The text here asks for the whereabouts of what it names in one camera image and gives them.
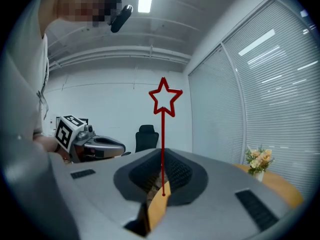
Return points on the black office chair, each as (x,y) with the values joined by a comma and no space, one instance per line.
(147,139)

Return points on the black head-mounted camera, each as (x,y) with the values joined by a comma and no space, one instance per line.
(120,21)

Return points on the person's head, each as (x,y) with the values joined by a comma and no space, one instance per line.
(70,4)

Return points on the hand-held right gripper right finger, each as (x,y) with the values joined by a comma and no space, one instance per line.
(185,176)

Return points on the white ceiling pipe run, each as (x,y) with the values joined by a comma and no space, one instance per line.
(120,50)

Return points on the flower bouquet in white vase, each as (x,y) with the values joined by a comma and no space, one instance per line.
(260,159)

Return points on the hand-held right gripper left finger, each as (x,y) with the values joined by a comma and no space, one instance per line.
(137,179)

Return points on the person's left forearm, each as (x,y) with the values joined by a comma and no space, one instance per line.
(46,142)

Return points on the person's white shirt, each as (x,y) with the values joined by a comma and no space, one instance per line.
(22,71)

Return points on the glass partition with blinds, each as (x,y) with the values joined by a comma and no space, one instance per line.
(275,109)

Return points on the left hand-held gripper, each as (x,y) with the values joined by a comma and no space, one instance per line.
(65,134)

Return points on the red pole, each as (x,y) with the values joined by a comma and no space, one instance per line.
(163,134)

